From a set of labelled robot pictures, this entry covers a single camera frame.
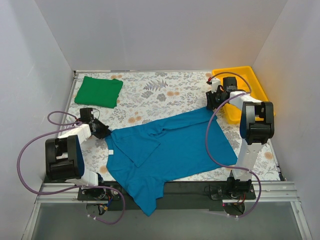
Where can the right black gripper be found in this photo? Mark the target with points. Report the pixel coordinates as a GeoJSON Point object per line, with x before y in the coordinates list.
{"type": "Point", "coordinates": [210, 100]}

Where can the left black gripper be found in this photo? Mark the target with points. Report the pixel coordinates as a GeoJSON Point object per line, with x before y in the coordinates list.
{"type": "Point", "coordinates": [100, 129]}

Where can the yellow plastic tray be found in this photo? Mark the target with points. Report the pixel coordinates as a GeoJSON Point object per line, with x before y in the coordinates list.
{"type": "Point", "coordinates": [231, 112]}

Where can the blue t shirt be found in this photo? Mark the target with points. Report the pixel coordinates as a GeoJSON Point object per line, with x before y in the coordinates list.
{"type": "Point", "coordinates": [145, 157]}

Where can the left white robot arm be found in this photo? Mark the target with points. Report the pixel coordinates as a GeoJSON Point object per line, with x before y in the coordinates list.
{"type": "Point", "coordinates": [64, 159]}

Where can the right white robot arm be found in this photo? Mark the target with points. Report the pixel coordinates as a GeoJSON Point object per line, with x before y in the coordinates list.
{"type": "Point", "coordinates": [256, 128]}

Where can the folded green t shirt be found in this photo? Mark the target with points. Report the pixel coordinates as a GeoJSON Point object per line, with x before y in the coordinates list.
{"type": "Point", "coordinates": [99, 92]}

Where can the floral table mat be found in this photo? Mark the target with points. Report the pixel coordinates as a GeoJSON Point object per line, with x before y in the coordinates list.
{"type": "Point", "coordinates": [149, 96]}

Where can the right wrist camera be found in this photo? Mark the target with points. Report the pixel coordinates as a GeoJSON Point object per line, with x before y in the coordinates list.
{"type": "Point", "coordinates": [214, 83]}

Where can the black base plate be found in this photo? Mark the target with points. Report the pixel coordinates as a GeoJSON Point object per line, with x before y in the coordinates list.
{"type": "Point", "coordinates": [179, 195]}

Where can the aluminium frame rail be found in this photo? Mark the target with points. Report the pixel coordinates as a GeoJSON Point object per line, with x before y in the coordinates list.
{"type": "Point", "coordinates": [275, 214]}

